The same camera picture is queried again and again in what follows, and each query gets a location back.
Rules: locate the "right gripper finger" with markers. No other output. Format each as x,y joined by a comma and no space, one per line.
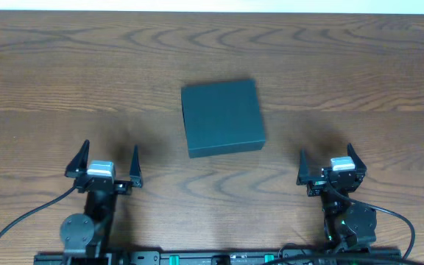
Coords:
360,167
303,175

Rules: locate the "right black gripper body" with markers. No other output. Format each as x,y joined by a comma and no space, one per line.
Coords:
322,185

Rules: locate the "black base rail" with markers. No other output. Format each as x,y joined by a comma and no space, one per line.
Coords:
173,258

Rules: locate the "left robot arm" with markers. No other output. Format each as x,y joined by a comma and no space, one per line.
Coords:
85,236

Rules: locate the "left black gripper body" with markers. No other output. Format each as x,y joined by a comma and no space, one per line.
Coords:
106,185

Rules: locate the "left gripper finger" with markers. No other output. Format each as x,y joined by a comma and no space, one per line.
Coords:
135,170
79,164

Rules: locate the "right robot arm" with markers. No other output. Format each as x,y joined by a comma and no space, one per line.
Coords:
348,226

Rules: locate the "dark green box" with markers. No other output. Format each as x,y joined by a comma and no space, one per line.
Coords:
222,118

